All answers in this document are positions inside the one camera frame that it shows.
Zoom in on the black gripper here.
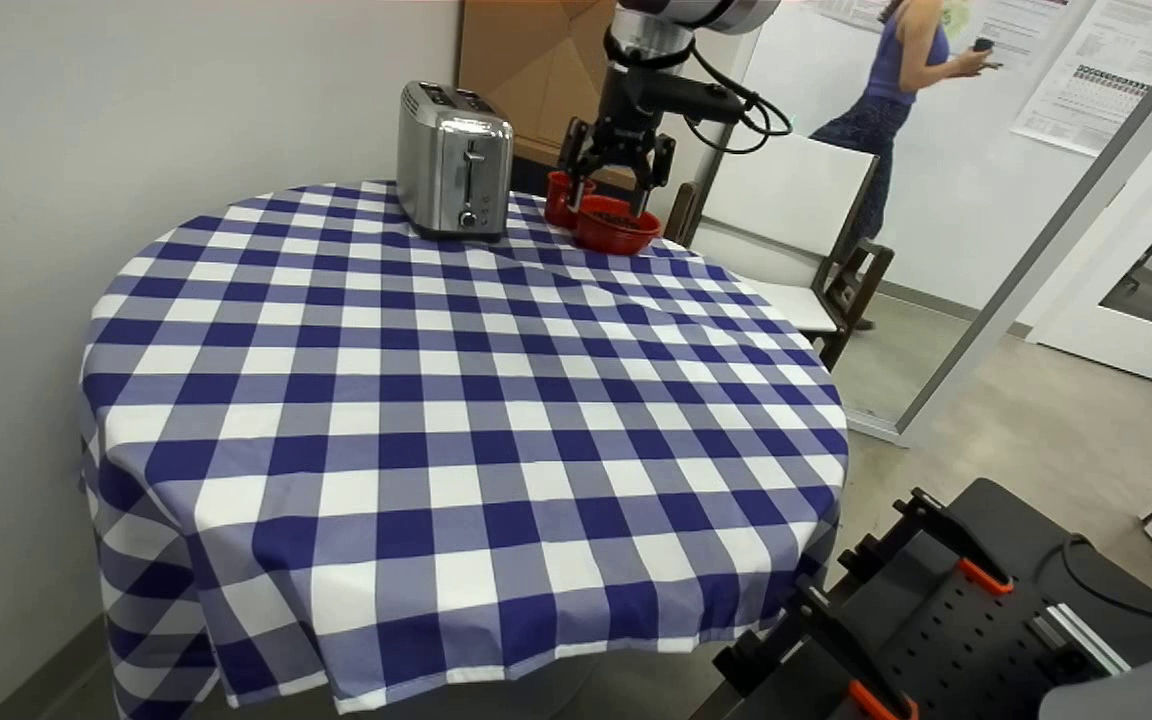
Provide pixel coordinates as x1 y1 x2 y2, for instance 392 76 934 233
561 110 679 219

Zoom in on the silver metal toaster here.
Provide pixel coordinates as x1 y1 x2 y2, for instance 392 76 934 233
392 81 519 243

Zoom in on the red bowl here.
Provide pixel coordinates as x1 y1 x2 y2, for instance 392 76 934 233
569 190 666 260

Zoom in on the red cup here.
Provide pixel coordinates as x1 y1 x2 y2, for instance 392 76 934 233
543 167 590 233

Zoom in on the dark wooden board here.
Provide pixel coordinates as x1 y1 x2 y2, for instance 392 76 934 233
664 143 728 252

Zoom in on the brown cardboard panel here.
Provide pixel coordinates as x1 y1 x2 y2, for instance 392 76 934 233
453 0 626 190

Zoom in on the dark chair with white seat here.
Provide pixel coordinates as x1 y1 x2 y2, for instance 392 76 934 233
741 196 897 372

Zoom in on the blue white checked tablecloth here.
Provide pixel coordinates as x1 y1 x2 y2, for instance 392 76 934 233
76 178 857 720

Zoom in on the person in blue dress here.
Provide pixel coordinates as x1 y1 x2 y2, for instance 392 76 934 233
807 0 1008 249

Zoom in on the white door with window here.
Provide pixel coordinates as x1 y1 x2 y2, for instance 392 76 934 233
1026 136 1152 410

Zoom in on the grey device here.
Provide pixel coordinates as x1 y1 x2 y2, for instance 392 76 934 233
1035 616 1152 720

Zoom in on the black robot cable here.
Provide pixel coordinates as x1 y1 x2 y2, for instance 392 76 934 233
674 39 794 161

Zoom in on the grey metal post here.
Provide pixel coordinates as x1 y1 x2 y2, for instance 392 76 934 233
853 3 1152 450

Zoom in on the black clamp with orange handle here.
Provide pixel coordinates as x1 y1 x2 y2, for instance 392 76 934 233
835 485 1020 609
712 590 927 720

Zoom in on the white wall poster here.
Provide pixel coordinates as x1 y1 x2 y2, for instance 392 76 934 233
1012 0 1152 161

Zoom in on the black cable on workbench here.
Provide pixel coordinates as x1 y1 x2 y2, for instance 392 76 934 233
1026 531 1152 633

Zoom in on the silver metal rail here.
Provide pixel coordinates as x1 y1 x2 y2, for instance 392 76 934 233
1026 599 1137 681

